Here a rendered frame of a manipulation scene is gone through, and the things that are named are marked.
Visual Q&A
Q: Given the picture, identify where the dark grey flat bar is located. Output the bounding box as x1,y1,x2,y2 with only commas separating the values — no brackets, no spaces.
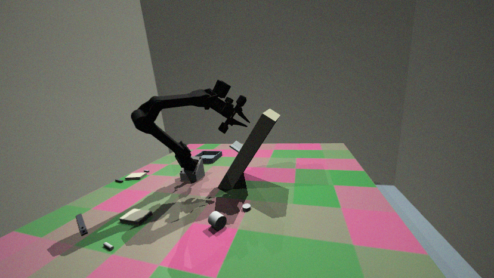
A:
76,214,88,236

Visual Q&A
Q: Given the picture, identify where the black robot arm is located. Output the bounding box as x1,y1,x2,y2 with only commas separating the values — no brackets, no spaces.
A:
131,80,234,171

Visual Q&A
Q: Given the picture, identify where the cream flat rectangular block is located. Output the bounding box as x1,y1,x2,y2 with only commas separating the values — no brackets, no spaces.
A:
119,209,152,225
125,172,147,180

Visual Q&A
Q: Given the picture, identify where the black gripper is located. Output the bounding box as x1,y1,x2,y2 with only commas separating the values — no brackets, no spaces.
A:
216,95,250,134

